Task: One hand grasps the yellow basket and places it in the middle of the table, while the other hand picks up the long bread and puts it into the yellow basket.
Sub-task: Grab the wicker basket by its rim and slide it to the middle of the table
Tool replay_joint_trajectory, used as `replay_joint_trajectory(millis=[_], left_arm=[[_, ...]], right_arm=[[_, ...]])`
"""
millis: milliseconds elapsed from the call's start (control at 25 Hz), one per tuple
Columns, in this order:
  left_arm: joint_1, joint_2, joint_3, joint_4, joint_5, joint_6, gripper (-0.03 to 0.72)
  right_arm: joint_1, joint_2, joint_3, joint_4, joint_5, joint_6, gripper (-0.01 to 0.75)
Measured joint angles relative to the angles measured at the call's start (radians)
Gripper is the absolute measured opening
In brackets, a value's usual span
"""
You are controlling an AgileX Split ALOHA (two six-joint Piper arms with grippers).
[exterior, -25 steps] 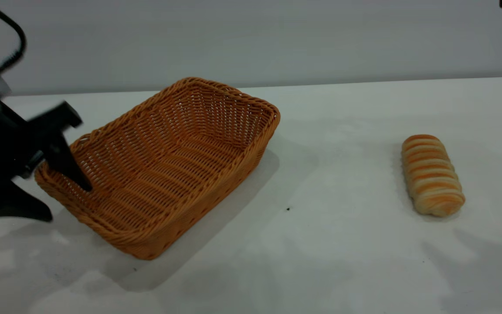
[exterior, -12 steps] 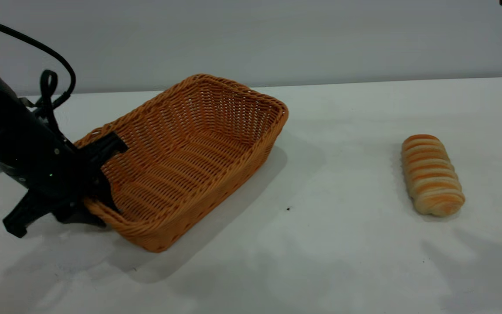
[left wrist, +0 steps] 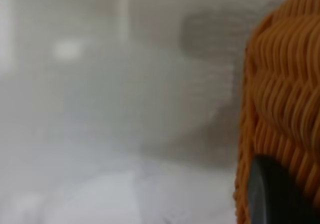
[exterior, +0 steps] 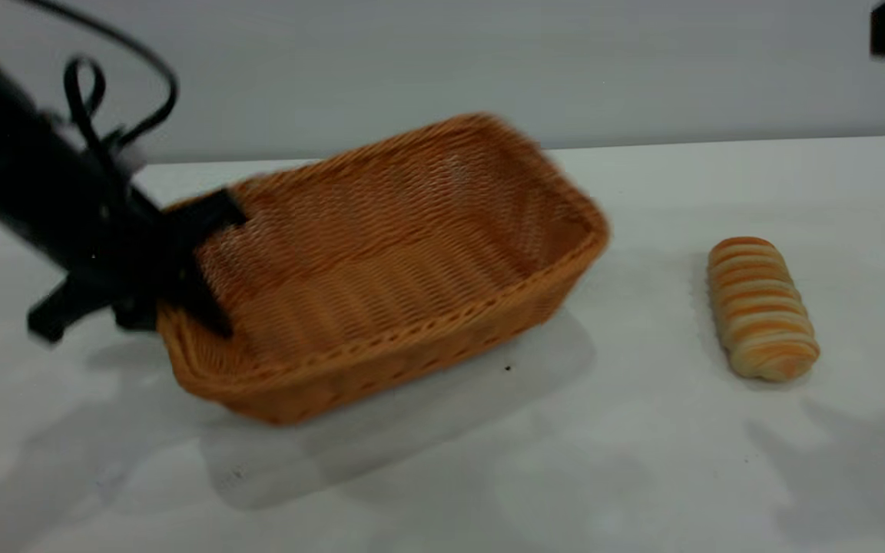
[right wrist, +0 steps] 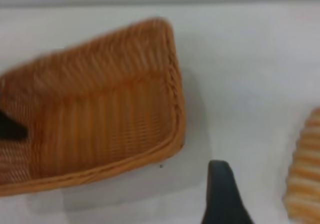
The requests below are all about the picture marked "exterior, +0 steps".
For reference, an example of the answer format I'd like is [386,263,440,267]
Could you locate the long black cable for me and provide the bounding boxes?
[18,0,180,148]

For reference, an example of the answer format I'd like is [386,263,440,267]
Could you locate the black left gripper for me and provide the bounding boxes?
[26,175,249,344]

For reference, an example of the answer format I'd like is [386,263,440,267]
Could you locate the orange woven wicker basket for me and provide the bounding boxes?
[156,112,611,427]

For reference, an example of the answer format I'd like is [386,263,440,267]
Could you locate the short looped black cable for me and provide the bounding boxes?
[63,56,122,166]

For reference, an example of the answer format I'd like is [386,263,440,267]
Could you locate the striped bread roll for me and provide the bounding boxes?
[707,237,821,383]

